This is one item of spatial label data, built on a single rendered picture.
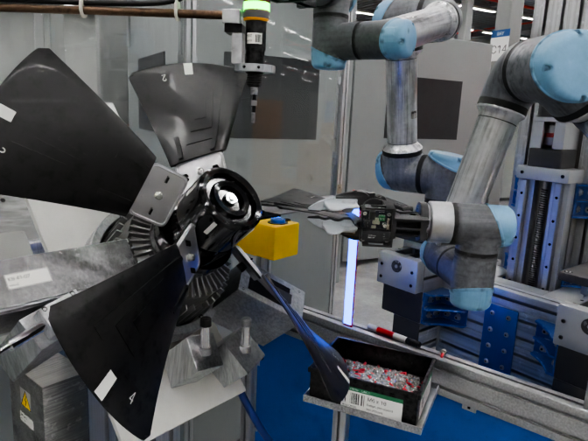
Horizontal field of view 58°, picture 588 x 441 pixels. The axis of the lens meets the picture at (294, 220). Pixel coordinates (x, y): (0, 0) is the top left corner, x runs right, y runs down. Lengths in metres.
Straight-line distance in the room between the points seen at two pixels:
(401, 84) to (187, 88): 0.67
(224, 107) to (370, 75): 3.77
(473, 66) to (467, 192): 4.48
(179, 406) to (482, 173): 0.71
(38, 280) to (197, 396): 0.35
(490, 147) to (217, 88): 0.54
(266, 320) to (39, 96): 0.55
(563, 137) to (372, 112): 3.39
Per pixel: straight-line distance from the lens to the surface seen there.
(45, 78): 0.84
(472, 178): 1.09
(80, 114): 0.83
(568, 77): 0.98
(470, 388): 1.19
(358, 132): 4.67
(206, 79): 1.06
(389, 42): 1.08
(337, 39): 1.13
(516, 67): 1.04
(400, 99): 1.52
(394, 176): 1.57
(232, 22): 0.94
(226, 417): 2.21
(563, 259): 1.53
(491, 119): 1.10
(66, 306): 0.64
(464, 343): 1.54
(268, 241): 1.36
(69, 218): 1.04
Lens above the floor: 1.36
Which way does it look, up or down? 12 degrees down
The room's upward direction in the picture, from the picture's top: 3 degrees clockwise
